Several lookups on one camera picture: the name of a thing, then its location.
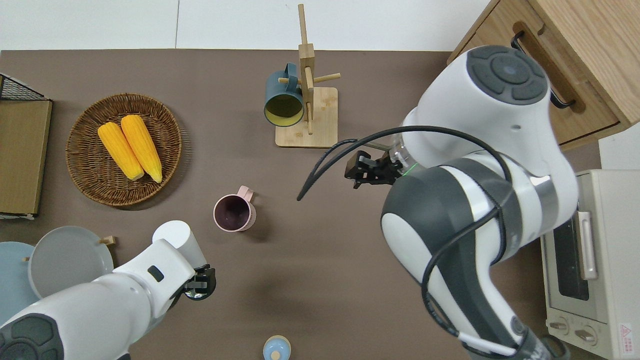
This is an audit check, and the black printed velcro strap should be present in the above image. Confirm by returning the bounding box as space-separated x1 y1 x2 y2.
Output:
517 327 559 360
492 162 526 264

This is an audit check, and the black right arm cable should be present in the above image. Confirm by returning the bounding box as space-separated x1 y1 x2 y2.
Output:
297 125 569 359

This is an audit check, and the brown wicker basket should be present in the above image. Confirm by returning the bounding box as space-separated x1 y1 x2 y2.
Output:
65 93 184 208

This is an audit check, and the wooden plate rack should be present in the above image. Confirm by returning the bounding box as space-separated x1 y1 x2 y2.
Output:
22 235 117 264

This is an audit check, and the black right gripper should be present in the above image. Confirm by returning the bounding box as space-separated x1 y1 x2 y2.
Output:
344 152 404 190

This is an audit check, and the pink mug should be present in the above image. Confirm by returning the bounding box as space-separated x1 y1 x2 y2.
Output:
213 185 257 233

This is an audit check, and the teal mug yellow inside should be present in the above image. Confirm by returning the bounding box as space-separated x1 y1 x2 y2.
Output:
263 62 306 128

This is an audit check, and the wooden mug rack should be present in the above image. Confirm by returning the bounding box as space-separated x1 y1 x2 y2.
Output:
275 4 342 149

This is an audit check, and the wooden cabinet box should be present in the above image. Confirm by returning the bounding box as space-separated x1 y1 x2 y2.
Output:
446 0 640 152

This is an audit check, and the white toaster oven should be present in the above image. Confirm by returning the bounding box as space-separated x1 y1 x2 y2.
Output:
539 169 640 360

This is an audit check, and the black cabinet handle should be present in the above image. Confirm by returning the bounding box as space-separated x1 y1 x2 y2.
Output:
510 31 577 110

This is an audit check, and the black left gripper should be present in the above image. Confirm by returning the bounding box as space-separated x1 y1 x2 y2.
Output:
182 266 218 301

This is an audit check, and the yellow corn cob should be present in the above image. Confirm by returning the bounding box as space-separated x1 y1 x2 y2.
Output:
97 121 146 182
120 114 164 184

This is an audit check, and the brown table mat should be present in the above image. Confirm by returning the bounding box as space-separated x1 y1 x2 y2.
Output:
0 49 604 360

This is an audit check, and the white oven door handle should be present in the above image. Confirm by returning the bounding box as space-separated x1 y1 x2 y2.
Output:
576 210 599 281

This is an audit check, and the grey plate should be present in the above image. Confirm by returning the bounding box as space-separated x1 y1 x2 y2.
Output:
27 226 115 301

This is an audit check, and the light blue plate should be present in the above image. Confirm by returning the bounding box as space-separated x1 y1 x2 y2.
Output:
0 241 42 326

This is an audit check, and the wire shelf with wooden boards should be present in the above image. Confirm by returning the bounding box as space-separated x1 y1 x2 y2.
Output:
0 72 54 221

